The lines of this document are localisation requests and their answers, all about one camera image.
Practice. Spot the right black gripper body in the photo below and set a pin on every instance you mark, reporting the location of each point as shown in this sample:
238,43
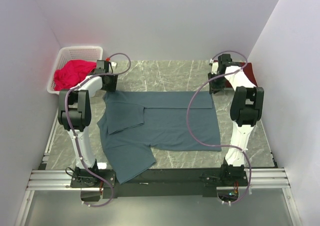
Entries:
217,84

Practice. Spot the blue-grey t-shirt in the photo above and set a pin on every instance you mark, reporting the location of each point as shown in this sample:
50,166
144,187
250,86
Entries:
135,122

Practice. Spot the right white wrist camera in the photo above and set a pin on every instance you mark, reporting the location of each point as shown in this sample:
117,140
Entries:
214,66

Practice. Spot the crumpled pink-red t-shirt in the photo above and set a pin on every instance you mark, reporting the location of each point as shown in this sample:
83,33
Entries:
73,72

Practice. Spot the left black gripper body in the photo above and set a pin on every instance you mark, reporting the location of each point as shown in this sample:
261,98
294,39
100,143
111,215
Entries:
112,82

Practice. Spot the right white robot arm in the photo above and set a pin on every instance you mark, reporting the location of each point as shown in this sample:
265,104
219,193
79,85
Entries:
246,106

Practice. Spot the folded dark red t-shirt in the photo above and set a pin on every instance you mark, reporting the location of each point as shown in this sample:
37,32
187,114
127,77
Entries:
248,70

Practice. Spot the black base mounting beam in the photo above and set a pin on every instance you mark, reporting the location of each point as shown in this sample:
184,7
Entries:
159,182

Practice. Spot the aluminium rail frame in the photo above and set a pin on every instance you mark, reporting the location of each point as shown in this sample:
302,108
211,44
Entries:
50,201

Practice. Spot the white plastic laundry basket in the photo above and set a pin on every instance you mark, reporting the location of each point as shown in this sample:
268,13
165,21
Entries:
65,54

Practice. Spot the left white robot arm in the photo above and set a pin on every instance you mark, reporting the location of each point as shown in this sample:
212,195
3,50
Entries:
74,114

